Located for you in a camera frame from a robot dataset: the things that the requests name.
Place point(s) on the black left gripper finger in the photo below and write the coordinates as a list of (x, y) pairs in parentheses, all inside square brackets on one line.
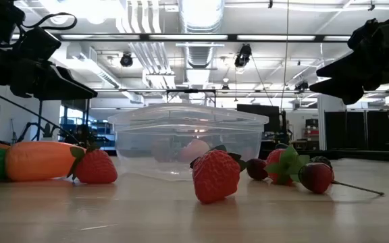
[(66, 77), (66, 94)]

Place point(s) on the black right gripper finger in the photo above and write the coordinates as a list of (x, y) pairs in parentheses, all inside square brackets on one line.
[(346, 71), (346, 90)]

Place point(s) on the orange toy carrot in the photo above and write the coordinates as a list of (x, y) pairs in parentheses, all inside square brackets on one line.
[(39, 162)]

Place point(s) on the red toy strawberry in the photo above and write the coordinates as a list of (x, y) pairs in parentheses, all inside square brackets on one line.
[(96, 168), (214, 179)]

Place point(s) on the red cherry with long stem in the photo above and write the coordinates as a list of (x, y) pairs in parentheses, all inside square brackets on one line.
[(316, 178)]

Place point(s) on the clear plastic tupperware container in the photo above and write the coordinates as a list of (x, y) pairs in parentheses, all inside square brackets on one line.
[(140, 152)]

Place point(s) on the red strawberry light green leaves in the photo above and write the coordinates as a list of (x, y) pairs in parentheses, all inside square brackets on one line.
[(275, 162)]

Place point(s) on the pale orange toy peach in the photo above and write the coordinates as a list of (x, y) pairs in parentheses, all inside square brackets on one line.
[(194, 150)]

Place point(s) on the black tripod pole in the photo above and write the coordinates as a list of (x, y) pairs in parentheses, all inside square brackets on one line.
[(40, 118)]

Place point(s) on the black partition panels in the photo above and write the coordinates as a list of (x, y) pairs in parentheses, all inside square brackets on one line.
[(350, 128)]

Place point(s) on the black ceiling spotlight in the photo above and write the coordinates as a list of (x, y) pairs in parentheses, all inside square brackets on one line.
[(302, 86), (126, 60), (242, 57)]

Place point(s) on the shelf with red bins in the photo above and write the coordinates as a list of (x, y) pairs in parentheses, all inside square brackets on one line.
[(312, 131)]

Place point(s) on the black overhead light bar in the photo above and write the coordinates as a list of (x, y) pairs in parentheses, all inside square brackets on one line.
[(144, 37)]

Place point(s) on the black monitor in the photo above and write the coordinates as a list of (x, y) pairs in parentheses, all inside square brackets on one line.
[(258, 118)]

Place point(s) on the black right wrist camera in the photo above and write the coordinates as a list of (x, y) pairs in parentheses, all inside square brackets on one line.
[(373, 33)]

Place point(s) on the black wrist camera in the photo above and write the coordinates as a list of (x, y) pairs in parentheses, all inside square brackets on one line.
[(42, 44), (373, 33)]

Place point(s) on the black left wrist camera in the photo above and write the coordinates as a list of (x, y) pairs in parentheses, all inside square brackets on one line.
[(42, 44)]

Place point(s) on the silver ceiling air duct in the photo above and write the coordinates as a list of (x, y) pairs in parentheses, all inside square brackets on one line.
[(201, 20)]

